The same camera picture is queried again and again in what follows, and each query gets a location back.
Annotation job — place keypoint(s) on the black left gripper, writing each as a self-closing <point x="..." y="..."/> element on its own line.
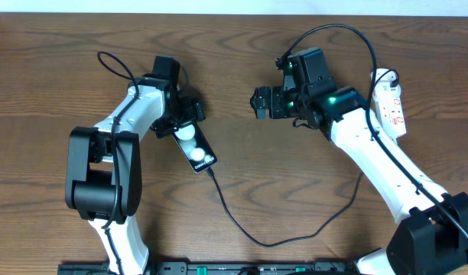
<point x="194" y="114"/>

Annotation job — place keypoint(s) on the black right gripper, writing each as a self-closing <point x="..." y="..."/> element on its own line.
<point x="275" y="94"/>

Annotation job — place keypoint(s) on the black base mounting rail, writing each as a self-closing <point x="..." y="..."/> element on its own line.
<point x="182" y="268"/>

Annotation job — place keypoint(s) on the white power strip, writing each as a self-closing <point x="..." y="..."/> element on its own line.
<point x="389" y="110"/>

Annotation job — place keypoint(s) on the black smartphone with lit screen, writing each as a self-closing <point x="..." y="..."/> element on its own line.
<point x="195" y="147"/>

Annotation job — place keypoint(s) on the white USB charger adapter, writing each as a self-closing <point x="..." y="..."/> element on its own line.
<point x="388" y="85"/>

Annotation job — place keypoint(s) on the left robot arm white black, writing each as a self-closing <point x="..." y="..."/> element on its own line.
<point x="104" y="181"/>

